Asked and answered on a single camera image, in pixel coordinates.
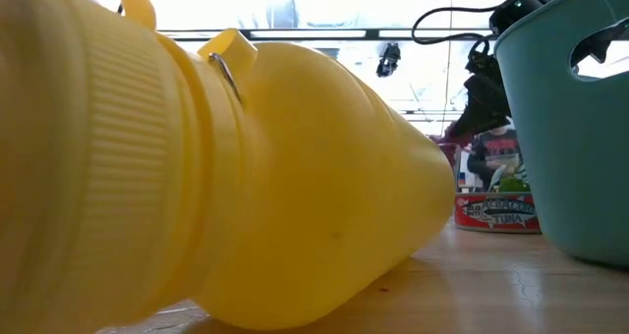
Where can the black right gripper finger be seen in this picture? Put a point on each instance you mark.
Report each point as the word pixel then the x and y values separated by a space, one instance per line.
pixel 484 108

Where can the yellow plastic bottle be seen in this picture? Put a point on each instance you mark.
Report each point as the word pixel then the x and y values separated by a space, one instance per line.
pixel 295 177

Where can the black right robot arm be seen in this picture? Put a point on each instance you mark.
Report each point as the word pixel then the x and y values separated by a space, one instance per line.
pixel 521 5

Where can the person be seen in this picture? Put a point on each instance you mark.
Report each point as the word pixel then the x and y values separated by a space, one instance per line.
pixel 496 150

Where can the clear plastic bin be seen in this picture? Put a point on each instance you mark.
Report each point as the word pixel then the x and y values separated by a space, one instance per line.
pixel 457 167

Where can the green artificial plant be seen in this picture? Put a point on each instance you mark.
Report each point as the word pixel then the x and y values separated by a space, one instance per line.
pixel 513 184

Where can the teal plastic basket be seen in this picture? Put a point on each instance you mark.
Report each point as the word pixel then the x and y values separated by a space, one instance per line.
pixel 555 152

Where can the tin can red tuna label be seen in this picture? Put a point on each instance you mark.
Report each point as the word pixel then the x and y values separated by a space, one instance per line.
pixel 496 213

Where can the black hanging camera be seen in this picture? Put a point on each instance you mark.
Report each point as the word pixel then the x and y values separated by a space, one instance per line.
pixel 389 59

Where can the black aluminium rig frame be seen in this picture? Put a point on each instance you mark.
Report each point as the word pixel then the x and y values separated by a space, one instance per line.
pixel 372 34

